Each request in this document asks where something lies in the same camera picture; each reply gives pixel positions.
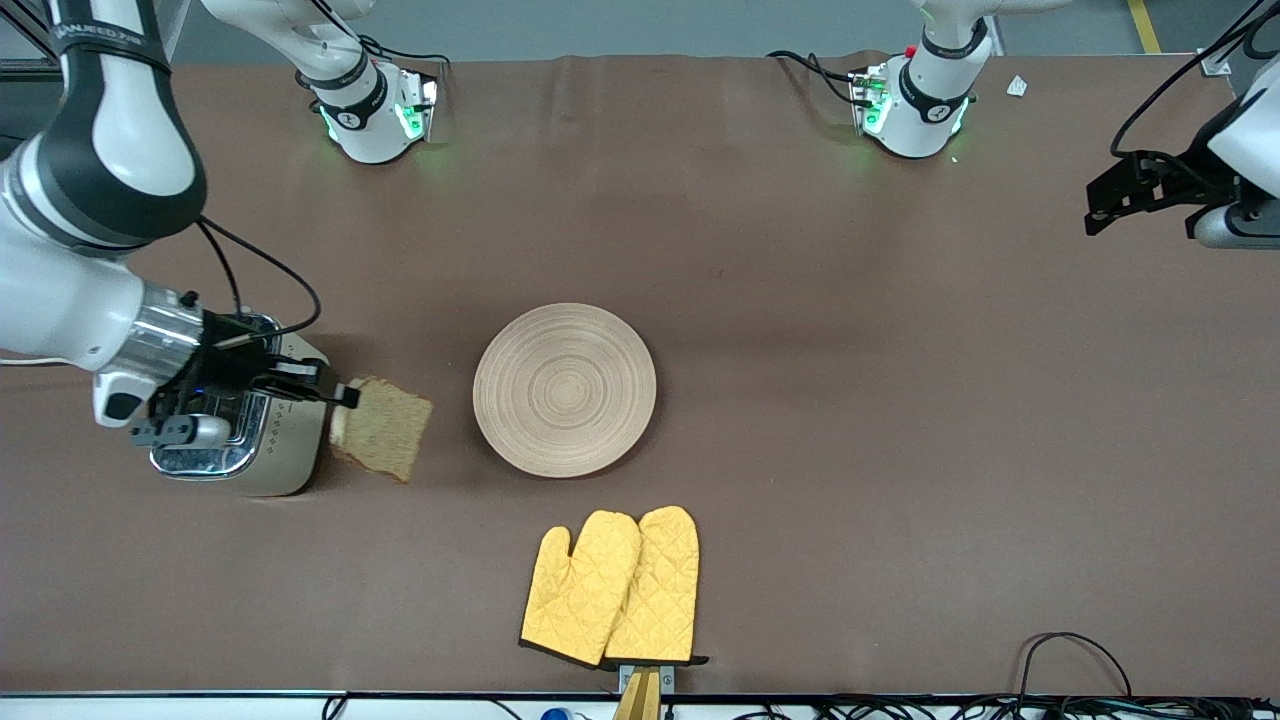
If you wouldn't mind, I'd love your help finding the brown toast slice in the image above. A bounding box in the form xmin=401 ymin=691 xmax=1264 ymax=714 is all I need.
xmin=329 ymin=376 xmax=435 ymax=484

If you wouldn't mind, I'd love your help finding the round wooden plate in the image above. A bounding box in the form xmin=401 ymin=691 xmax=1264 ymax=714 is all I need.
xmin=472 ymin=302 xmax=659 ymax=479

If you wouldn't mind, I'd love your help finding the chrome and beige toaster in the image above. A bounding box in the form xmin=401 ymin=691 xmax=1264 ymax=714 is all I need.
xmin=150 ymin=312 xmax=332 ymax=498

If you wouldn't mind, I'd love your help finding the yellow quilted oven mitt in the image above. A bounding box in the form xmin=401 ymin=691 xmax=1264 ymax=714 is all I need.
xmin=519 ymin=511 xmax=643 ymax=668
xmin=604 ymin=505 xmax=710 ymax=667

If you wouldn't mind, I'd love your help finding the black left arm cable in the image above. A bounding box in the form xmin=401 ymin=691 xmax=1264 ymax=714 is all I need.
xmin=1109 ymin=0 xmax=1280 ymax=161

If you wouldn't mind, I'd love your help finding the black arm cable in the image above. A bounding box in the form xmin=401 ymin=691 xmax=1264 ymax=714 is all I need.
xmin=194 ymin=214 xmax=324 ymax=348
xmin=1109 ymin=0 xmax=1280 ymax=161

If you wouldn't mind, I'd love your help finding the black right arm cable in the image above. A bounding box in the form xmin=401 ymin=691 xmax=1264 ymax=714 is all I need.
xmin=194 ymin=214 xmax=324 ymax=348

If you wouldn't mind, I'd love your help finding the black looped cable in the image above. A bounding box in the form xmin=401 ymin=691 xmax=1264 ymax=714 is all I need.
xmin=1014 ymin=631 xmax=1137 ymax=702

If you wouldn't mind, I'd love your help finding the black cable bundle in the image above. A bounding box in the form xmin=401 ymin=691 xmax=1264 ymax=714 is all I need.
xmin=740 ymin=694 xmax=1280 ymax=720

